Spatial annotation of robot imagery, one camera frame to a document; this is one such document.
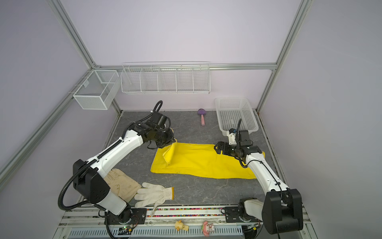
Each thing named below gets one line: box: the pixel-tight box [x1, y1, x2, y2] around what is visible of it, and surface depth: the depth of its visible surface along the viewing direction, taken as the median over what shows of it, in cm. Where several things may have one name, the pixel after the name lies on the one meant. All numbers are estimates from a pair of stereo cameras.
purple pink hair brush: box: [197, 108, 207, 126], surface depth 118 cm
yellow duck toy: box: [174, 220, 190, 232], surface depth 70 cm
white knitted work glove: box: [134, 182, 175, 218], surface depth 82 cm
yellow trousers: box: [150, 139, 266, 180], surface depth 91 cm
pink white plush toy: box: [201, 221, 215, 238], surface depth 69 cm
